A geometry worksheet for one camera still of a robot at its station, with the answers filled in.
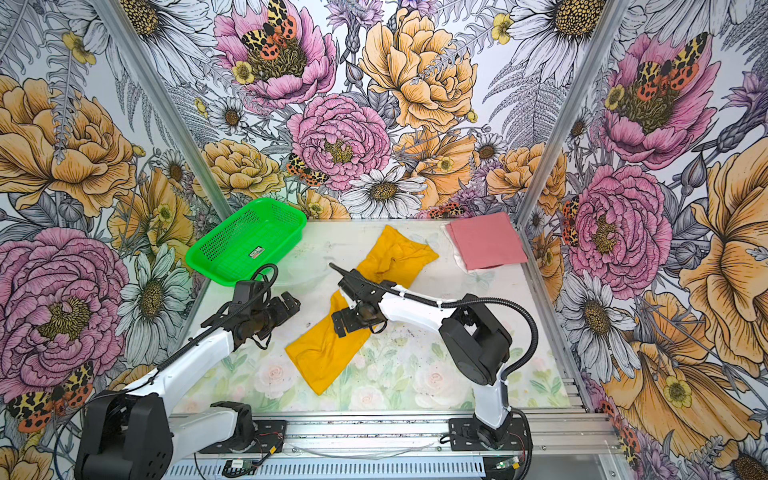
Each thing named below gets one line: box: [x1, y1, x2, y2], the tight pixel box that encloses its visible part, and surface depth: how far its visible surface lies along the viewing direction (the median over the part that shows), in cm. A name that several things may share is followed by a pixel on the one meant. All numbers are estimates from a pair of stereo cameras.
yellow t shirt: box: [285, 225, 439, 395], surface depth 89 cm
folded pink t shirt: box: [446, 212, 529, 270], surface depth 111 cm
